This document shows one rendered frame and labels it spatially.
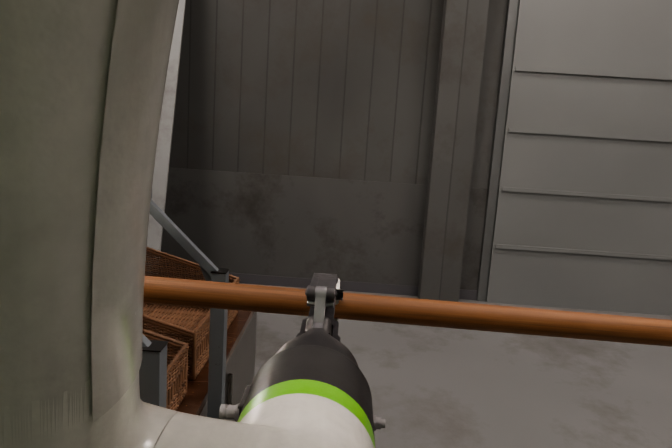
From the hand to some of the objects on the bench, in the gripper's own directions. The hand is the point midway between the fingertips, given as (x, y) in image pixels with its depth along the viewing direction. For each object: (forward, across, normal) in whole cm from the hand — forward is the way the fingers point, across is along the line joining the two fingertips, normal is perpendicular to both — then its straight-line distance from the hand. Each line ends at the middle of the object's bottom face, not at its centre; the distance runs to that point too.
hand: (325, 305), depth 60 cm
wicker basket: (+118, +59, -63) cm, 146 cm away
